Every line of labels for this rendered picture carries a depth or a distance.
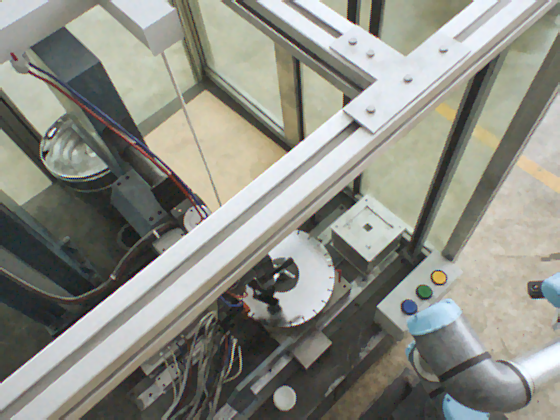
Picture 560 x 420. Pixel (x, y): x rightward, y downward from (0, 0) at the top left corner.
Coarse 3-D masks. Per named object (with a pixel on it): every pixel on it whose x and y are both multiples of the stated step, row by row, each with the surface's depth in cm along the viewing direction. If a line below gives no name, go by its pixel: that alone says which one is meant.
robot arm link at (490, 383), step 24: (504, 360) 103; (528, 360) 103; (552, 360) 104; (456, 384) 98; (480, 384) 96; (504, 384) 97; (528, 384) 99; (552, 384) 104; (480, 408) 98; (504, 408) 97
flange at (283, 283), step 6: (276, 258) 158; (282, 258) 158; (276, 264) 157; (294, 264) 156; (270, 270) 156; (288, 270) 154; (294, 270) 155; (282, 276) 153; (288, 276) 154; (276, 282) 154; (282, 282) 154; (288, 282) 153; (294, 282) 153; (276, 288) 153; (282, 288) 153; (288, 288) 153
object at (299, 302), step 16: (288, 240) 161; (304, 240) 161; (272, 256) 159; (288, 256) 159; (304, 256) 158; (320, 256) 158; (304, 272) 156; (320, 272) 155; (304, 288) 153; (320, 288) 153; (256, 304) 152; (272, 304) 152; (288, 304) 151; (304, 304) 151; (320, 304) 150; (256, 320) 150; (272, 320) 149; (288, 320) 149
